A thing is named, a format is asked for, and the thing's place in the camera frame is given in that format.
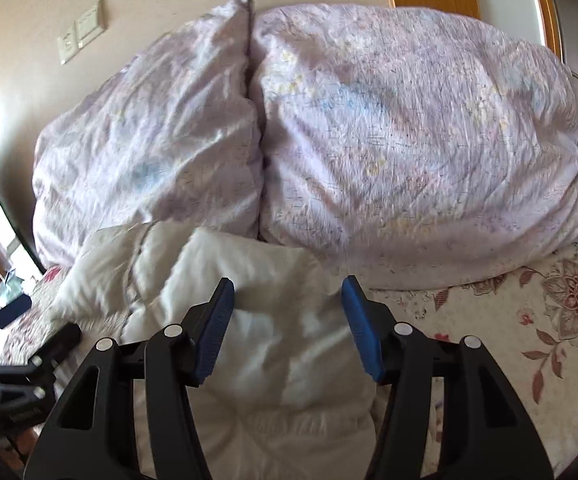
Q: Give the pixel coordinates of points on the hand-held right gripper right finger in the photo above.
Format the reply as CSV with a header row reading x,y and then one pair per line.
x,y
361,330

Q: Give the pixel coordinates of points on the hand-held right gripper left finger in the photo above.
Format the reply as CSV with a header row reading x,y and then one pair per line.
x,y
215,330

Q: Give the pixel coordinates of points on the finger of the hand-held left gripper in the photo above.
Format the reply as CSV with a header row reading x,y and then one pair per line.
x,y
61,337
16,307

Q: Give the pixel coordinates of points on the white down jacket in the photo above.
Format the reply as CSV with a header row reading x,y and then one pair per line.
x,y
279,340

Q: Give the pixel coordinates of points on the floral bed sheet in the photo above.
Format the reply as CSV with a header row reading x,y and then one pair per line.
x,y
494,320

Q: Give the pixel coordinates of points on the lilac patterned pillow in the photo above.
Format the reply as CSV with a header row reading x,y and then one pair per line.
x,y
409,150

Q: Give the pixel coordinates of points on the small white wall socket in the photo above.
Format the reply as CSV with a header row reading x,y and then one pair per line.
x,y
69,47

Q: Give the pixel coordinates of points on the large white wall switch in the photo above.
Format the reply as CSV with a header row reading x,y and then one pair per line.
x,y
90,21

